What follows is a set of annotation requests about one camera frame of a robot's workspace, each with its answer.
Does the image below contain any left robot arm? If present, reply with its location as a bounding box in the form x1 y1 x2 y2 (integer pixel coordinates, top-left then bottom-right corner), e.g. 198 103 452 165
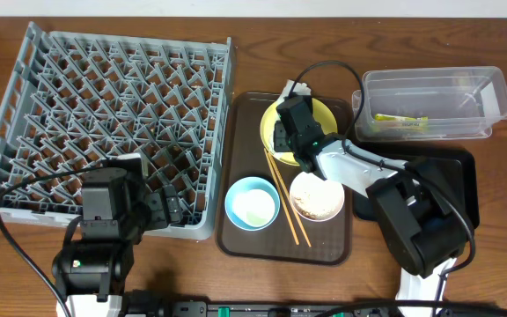
52 167 182 316

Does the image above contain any light blue bowl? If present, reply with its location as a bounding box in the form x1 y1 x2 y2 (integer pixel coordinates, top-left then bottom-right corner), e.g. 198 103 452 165
224 176 281 232

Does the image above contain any clear plastic bin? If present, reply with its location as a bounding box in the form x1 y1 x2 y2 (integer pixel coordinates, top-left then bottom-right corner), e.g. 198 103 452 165
352 66 507 142

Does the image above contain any wooden chopstick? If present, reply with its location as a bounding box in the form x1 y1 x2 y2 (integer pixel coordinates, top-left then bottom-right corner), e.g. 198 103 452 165
268 152 312 247
264 149 299 246

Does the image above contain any right wooden chopstick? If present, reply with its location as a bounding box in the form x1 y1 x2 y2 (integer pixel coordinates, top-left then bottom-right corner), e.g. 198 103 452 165
268 152 312 247

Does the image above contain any yellow plate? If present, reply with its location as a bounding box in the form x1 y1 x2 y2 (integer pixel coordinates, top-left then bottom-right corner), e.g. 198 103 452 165
260 98 338 166

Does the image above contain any green snack wrapper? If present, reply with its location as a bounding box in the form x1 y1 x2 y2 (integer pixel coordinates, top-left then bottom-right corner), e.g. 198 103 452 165
374 114 428 130

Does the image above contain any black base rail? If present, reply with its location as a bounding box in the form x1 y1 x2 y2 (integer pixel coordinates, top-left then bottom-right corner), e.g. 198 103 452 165
119 290 432 317

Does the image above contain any black waste tray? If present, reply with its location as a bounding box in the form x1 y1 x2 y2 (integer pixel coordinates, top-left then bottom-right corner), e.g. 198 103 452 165
359 142 480 229

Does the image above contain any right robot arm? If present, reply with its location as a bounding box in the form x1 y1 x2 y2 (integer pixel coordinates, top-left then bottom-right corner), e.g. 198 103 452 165
276 95 475 314

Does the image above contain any white plastic cup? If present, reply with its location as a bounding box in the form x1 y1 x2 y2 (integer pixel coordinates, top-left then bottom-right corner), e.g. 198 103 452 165
232 189 276 228

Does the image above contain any grey plastic dish rack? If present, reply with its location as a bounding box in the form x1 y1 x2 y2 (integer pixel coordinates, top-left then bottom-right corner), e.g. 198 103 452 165
0 24 236 240

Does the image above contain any left wooden chopstick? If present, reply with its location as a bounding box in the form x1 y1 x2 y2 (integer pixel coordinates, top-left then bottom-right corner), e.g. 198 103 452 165
264 149 299 246

